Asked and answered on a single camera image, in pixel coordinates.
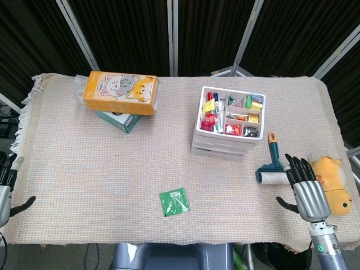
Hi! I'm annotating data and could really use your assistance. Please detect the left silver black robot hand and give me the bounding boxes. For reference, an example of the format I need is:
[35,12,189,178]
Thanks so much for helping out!
[0,153,37,228]

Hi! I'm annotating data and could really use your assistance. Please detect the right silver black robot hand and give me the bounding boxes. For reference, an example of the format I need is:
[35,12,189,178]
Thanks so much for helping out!
[276,153,331,223]

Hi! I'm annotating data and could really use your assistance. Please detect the clear bottom drawer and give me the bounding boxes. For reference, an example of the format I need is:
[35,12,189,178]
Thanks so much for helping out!
[191,146,248,161]

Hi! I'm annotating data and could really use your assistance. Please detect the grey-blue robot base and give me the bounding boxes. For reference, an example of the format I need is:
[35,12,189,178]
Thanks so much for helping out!
[112,242,234,270]

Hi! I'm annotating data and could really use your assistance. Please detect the white drawer organizer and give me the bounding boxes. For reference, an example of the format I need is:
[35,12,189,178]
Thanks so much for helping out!
[190,85,267,161]

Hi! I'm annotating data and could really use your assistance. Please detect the yellow plush toy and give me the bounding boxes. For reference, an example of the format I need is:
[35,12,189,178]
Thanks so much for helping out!
[308,156,354,217]

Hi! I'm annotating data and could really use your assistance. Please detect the teal lint roller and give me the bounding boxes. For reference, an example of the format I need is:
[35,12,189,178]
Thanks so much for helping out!
[255,132,293,186]

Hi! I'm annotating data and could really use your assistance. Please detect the black equipment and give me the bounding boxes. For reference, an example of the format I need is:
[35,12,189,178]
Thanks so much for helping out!
[0,103,19,138]

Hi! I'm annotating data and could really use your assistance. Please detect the red clips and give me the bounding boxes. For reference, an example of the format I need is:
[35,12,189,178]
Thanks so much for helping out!
[224,123,242,135]

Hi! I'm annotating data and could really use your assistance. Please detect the beige woven tablecloth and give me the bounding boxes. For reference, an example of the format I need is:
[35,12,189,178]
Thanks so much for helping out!
[0,72,360,253]

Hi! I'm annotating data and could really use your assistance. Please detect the green white marker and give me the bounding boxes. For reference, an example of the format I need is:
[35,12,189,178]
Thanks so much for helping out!
[212,112,225,134]

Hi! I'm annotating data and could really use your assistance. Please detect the red packet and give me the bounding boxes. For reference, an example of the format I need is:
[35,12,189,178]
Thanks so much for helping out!
[200,113,219,132]

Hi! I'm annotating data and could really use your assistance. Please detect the yellow folded paper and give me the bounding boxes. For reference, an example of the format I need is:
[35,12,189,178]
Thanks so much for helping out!
[202,98,216,114]

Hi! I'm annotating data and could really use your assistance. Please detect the green plastic packet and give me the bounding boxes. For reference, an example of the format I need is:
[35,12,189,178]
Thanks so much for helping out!
[159,187,191,217]

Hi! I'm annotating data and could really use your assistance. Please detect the teal tissue box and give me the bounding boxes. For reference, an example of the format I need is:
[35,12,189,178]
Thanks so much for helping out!
[94,110,142,134]

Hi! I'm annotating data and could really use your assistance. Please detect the orange cat tissue pack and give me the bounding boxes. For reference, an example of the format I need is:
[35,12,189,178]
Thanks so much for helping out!
[74,70,163,116]

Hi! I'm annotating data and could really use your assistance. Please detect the black folding screen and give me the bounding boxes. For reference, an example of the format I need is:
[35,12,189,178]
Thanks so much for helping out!
[0,0,360,158]

